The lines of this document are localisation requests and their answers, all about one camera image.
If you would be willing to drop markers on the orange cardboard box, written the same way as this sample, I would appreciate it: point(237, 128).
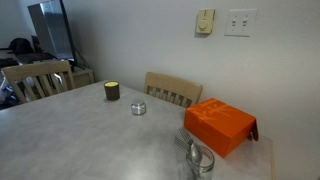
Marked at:
point(216, 125)

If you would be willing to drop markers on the dark cluttered desk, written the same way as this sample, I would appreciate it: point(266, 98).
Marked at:
point(31, 58)

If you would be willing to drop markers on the light wooden slat chair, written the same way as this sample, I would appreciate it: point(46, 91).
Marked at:
point(173, 85)
point(36, 69)

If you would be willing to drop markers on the brown candle jar yellow wax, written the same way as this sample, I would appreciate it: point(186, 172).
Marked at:
point(112, 92)

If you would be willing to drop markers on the silver bottle lid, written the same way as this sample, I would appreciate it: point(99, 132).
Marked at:
point(138, 102)

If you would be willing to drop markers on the low wooden cabinet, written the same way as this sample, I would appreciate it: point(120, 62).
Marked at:
point(81, 77)

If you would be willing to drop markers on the white double light switch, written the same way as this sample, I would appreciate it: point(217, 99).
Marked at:
point(240, 22)

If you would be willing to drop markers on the silver fork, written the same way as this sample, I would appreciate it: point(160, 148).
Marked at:
point(185, 134)
point(180, 142)

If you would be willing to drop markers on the black framed silver panel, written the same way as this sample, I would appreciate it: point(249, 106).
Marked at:
point(51, 30)

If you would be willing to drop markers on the small silver metal cup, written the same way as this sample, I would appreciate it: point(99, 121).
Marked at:
point(138, 110)

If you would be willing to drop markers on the clear glass jar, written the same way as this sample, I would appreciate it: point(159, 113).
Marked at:
point(204, 170)

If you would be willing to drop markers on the silver spoon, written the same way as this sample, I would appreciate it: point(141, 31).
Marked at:
point(195, 154)

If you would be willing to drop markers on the beige wall thermostat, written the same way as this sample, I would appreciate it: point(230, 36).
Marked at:
point(204, 21)

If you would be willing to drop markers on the black bag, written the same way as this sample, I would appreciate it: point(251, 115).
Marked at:
point(20, 46)

